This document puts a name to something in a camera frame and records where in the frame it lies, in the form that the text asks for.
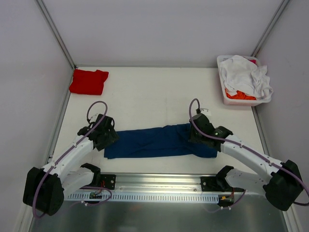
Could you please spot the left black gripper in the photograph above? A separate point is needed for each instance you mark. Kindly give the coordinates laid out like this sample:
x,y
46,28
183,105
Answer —
x,y
107,136

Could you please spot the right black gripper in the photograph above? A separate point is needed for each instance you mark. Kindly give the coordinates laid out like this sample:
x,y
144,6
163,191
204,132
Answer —
x,y
196,135

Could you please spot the blue mickey t shirt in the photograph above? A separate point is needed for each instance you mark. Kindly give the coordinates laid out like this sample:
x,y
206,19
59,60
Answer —
x,y
167,141

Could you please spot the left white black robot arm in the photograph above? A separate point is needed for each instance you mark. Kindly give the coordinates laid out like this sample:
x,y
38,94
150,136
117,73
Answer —
x,y
47,187

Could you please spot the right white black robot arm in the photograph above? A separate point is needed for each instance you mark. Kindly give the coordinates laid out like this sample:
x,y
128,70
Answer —
x,y
280,182

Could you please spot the white plastic laundry basket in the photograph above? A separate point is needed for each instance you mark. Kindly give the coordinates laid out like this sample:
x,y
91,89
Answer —
x,y
238,102

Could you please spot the orange t shirt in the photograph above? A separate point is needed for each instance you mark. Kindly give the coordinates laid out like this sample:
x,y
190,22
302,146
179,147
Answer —
x,y
239,95

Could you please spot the folded red t shirt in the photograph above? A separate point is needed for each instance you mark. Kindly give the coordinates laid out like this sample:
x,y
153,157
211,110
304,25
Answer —
x,y
88,82

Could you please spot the white t shirt pile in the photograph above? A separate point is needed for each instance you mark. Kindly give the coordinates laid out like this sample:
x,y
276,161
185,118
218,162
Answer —
x,y
240,74

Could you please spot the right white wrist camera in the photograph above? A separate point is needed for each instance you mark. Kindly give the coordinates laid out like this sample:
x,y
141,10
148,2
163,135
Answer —
x,y
205,112

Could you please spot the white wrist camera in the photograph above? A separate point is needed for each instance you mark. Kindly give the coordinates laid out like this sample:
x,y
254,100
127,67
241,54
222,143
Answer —
x,y
93,117
205,112

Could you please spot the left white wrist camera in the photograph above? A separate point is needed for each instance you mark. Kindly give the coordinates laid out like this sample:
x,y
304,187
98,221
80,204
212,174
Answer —
x,y
93,117

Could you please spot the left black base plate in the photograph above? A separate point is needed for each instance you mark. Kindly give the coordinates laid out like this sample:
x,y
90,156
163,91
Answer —
x,y
103,181

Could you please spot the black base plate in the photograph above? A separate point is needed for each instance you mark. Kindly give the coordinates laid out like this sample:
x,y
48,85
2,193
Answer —
x,y
213,183
103,181

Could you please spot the aluminium mounting rail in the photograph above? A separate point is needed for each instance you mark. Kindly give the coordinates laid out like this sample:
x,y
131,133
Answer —
x,y
184,183

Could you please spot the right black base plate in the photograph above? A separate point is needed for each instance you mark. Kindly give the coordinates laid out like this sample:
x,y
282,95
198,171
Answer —
x,y
213,183

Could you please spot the white slotted cable duct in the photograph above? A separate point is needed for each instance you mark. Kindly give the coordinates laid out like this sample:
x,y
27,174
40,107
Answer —
x,y
144,197

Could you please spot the left aluminium frame post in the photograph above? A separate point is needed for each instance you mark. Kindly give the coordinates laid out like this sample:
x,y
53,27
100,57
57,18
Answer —
x,y
53,28

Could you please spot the aluminium frame post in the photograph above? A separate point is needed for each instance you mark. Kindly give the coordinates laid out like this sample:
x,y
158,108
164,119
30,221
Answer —
x,y
53,28
269,28

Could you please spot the right aluminium frame post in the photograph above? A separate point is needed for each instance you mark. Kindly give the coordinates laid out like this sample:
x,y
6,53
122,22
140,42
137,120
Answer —
x,y
269,28

